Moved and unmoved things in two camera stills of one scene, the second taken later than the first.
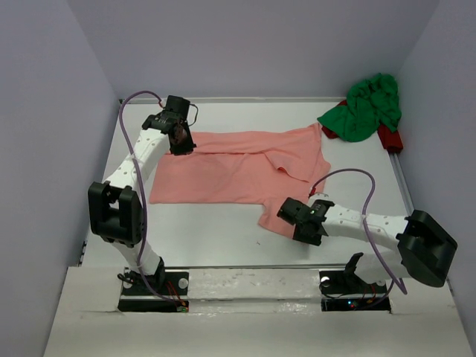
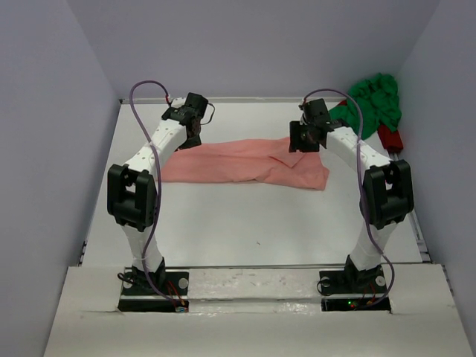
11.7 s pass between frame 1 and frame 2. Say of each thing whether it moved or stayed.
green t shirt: stayed
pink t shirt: moved
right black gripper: moved
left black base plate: stayed
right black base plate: stayed
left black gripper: moved
